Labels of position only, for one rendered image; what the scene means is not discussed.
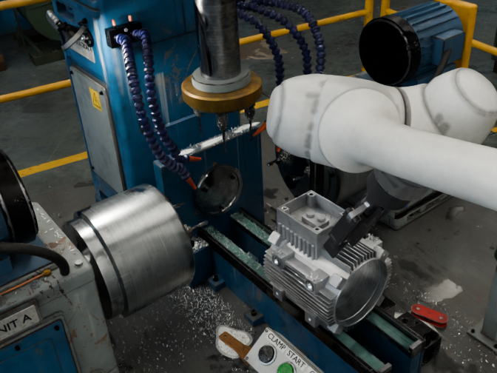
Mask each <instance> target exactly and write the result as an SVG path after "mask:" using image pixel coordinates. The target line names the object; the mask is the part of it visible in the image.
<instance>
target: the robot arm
mask: <svg viewBox="0 0 497 373"><path fill-rule="evenodd" d="M496 121H497V92H496V89H495V87H494V86H493V85H492V83H491V82H490V81H488V80H487V79H486V78H485V77H484V76H483V75H482V74H480V73H478V72H477V71H475V70H472V69H470V68H465V67H460V68H457V69H454V70H451V71H449V72H446V73H443V74H441V75H439V76H437V77H435V78H434V79H433V80H431V81H430V82H429V83H428V84H418V85H415V86H410V87H390V86H386V85H383V84H379V83H377V82H375V81H369V80H365V79H361V78H352V77H346V76H340V75H325V74H308V75H299V76H296V77H293V78H289V79H286V80H284V81H283V82H282V83H281V84H280V85H279V86H277V87H276V88H274V90H273V92H272V94H271V97H270V101H269V105H268V113H267V121H266V129H267V132H268V135H269V136H270V137H271V138H272V141H273V142H274V144H276V145H277V146H278V147H279V148H281V149H283V150H285V151H286V152H289V153H291V154H292V155H295V156H298V157H301V158H308V159H311V161H313V162H314V163H317V164H323V165H326V166H330V167H334V168H337V169H340V170H342V171H345V172H352V173H360V172H367V171H369V170H372V169H373V171H372V172H371V173H370V175H369V176H368V178H367V181H366V187H367V192H366V193H365V194H364V195H363V196H362V199H361V200H360V201H359V203H358V204H357V205H356V206H355V207H354V208H353V207H352V208H351V207H348V208H347V209H346V210H345V212H344V215H343V216H342V217H341V218H340V219H339V221H338V222H337V223H336V225H335V226H333V227H332V230H331V231H330V232H329V233H328V235H329V236H330V238H329V239H328V240H327V241H326V242H325V243H324V245H323V246H324V248H325V249H326V251H327V252H328V254H329V255H330V256H331V257H332V258H335V257H336V256H337V255H338V254H339V253H340V252H341V251H342V249H343V248H344V247H345V246H346V245H347V244H348V243H349V244H350V245H351V246H352V247H353V246H355V245H356V244H357V243H358V242H359V241H360V240H361V239H362V238H363V237H364V235H365V234H366V233H367V232H368V231H369V230H370V229H371V228H372V229H373V230H374V229H376V228H377V227H378V225H377V224H376V222H377V221H378V220H379V221H381V220H382V219H383V218H384V217H385V216H386V215H387V214H388V213H389V212H390V211H391V210H400V209H403V208H405V207H406V206H407V205H408V204H409V203H410V202H411V201H414V200H416V199H419V198H421V197H422V196H423V195H424V194H425V193H426V192H427V191H428V190H429V189H434V190H437V191H440V192H443V193H445V194H448V195H452V196H454V197H457V198H461V199H462V200H465V201H469V202H471V203H474V204H478V205H480V206H483V207H486V208H488V209H492V210H495V211H497V149H496V148H492V147H487V146H484V145H481V144H482V143H483V142H484V140H485V138H486V137H487V136H488V135H489V133H490V131H491V130H492V128H493V127H494V125H495V123H496ZM369 226H371V227H369Z"/></svg>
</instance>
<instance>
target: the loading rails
mask: <svg viewBox="0 0 497 373"><path fill-rule="evenodd" d="M238 213H239V214H238ZM238 213H237V214H236V213H235V214H236V215H235V214H233V216H231V215H230V224H231V241H230V240H229V239H228V238H227V237H226V236H223V234H222V233H220V232H218V230H216V229H215V228H214V227H213V226H212V225H211V226H212V227H211V226H209V227H211V230H210V229H209V227H206V228H202V227H199V228H198V234H199V237H200V238H202V239H203V240H205V242H206V243H207V244H208V245H209V248H210V255H211V262H212V274H213V275H212V276H211V277H209V278H207V279H206V280H207V284H208V285H209V286H210V287H211V288H212V289H213V290H214V291H215V292H216V291H218V290H220V289H222V288H223V287H225V286H226V287H227V288H228V289H230V290H231V291H232V292H233V293H234V294H235V295H236V296H238V297H239V299H241V301H242V302H244V303H245V304H246V305H247V306H248V307H249V308H250V310H248V311H247V312H244V318H245V320H247V321H248V322H249V323H250V324H251V325H252V326H253V327H255V326H257V325H258V324H260V323H262V322H263V321H265V322H266V323H267V324H268V325H269V326H270V327H271V328H273V329H274V330H275V331H276V332H278V333H280V334H281V335H282V336H283V337H285V338H286V339H287V340H288V341H289V342H290V343H292V344H293V345H294V346H295V347H296V348H297V349H299V350H300V351H301V352H302V353H303V354H304V355H305V356H306V357H307V358H308V359H309V360H310V361H311V362H313V363H314V364H315V365H316V366H317V367H318V368H320V369H321V370H322V371H323V372H324V373H421V369H422V360H423V355H424V350H425V342H426V340H425V339H424V338H423V337H421V336H420V335H418V334H417V333H415V332H414V331H413V330H412V329H410V328H408V327H407V326H406V325H405V324H403V323H402V322H400V321H399V320H397V319H396V318H395V317H394V316H392V315H390V314H389V313H388V312H386V311H385V310H384V309H382V308H381V307H380V306H375V307H374V308H373V309H372V310H371V315H369V314H368V318H365V321H364V320H362V323H359V326H358V325H356V328H355V327H354V329H351V330H350V331H349V330H348V331H347V332H346V331H345V330H342V332H341V333H340V335H337V334H334V333H333V332H331V331H330V330H329V331H328V330H327V329H325V328H324V327H323V326H321V325H318V326H317V327H316V328H314V327H313V326H312V325H311V324H309V323H308V322H307V321H305V311H304V310H303V309H301V308H300V307H299V306H298V305H296V304H295V303H293V302H292V301H291V300H290V299H288V298H287V299H286V300H284V301H283V302H282V301H280V300H279V299H278V298H276V297H275V296H274V295H273V286H272V285H271V284H270V280H269V279H268V278H267V276H265V273H264V271H265V270H264V268H265V267H263V265H265V264H264V263H263V262H264V260H263V259H264V258H265V256H264V255H265V254H266V252H265V251H266V250H267V249H269V248H271V244H272V243H271V242H270V243H271V244H270V243H269V241H268V237H269V236H270V234H271V233H272V232H273V231H274V230H273V229H272V228H270V227H269V226H267V225H266V224H264V223H263V222H262V221H260V220H259V219H258V218H256V217H254V216H253V215H252V214H251V213H249V212H248V211H246V210H245V209H244V208H242V207H240V208H239V212H238ZM241 214H242V215H243V216H242V217H241ZM237 215H238V217H239V218H240V219H239V218H235V217H237ZM239 215H240V216H239ZM244 218H245V219H244ZM238 219H239V220H243V219H244V220H245V221H244V220H243V221H242V222H240V221H239V222H238ZM250 219H251V220H250ZM243 222H245V223H246V225H245V223H243ZM247 223H248V224H247ZM254 223H255V224H256V225H257V228H256V226H255V224H254ZM253 224H254V225H253ZM246 227H247V228H248V229H247V228H246ZM252 227H254V228H253V229H252ZM212 228H213V231H212ZM263 228H264V230H263ZM205 229H206V230H205ZM262 230H263V232H262ZM208 231H209V232H208ZM209 233H210V234H209ZM212 233H213V234H212ZM258 233H262V234H258ZM264 233H266V237H265V238H264ZM220 234H222V235H220ZM256 234H257V235H256ZM212 235H213V236H212ZM217 236H220V238H219V237H218V238H219V240H217ZM260 236H261V238H260ZM262 236H263V239H262ZM223 239H224V240H223ZM225 239H226V240H225ZM263 240H265V242H264V241H263ZM226 241H227V242H226ZM228 241H229V242H228ZM232 241H233V243H232ZM267 241H268V242H267ZM222 242H223V243H224V242H225V243H224V244H223V243H222ZM226 243H227V245H228V248H226V247H227V245H226ZM233 247H234V248H233ZM239 248H240V249H242V250H243V252H242V250H241V251H240V249H239ZM238 250H239V251H238ZM234 252H235V253H234ZM238 252H239V255H238V256H237V253H238ZM243 253H244V254H243ZM251 254H252V258H250V257H251ZM240 258H241V259H240ZM243 259H246V261H245V262H244V260H243ZM247 261H248V262H247ZM253 261H254V262H253ZM257 261H258V262H257ZM254 263H256V264H255V265H253V264H254ZM260 263H261V264H260ZM248 264H250V265H249V266H248ZM251 265H252V266H251ZM259 265H260V266H259ZM258 267H259V268H258ZM256 268H257V269H256Z"/></svg>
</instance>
